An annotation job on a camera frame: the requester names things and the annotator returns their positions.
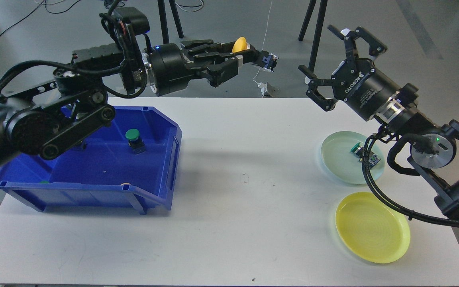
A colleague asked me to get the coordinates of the black tripod leg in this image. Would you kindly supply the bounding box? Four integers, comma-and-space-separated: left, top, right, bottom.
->
298, 0, 328, 74
157, 0, 184, 44

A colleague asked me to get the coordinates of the yellow plate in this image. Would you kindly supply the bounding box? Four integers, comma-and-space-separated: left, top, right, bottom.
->
335, 191, 410, 264

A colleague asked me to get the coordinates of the green push button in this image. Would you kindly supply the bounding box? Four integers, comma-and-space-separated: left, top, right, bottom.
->
125, 128, 147, 154
350, 142, 383, 168

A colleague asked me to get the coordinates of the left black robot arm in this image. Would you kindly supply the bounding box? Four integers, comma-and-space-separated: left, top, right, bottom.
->
0, 0, 277, 167

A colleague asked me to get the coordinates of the white cable on floor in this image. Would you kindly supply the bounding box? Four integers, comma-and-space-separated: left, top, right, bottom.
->
253, 0, 274, 85

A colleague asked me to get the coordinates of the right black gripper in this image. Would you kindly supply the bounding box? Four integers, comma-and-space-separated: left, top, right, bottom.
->
298, 25, 401, 122

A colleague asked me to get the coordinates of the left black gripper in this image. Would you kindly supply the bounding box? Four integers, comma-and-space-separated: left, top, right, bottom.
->
148, 39, 239, 96

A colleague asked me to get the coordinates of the black tripod leg right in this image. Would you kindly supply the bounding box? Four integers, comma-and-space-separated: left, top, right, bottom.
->
298, 0, 328, 74

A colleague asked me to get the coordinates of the black tripod leg left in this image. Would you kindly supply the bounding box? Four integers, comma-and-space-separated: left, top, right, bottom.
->
157, 0, 184, 44

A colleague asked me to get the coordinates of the light green plate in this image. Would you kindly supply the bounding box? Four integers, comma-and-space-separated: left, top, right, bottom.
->
320, 131, 367, 185

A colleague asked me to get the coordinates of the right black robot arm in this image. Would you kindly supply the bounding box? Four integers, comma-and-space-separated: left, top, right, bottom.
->
299, 25, 459, 228

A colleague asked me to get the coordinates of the blue plastic storage bin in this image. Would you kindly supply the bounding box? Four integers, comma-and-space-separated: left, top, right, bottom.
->
0, 106, 182, 214

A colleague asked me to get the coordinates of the white plug adapter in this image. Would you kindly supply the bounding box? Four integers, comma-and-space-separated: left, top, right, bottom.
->
257, 82, 277, 98

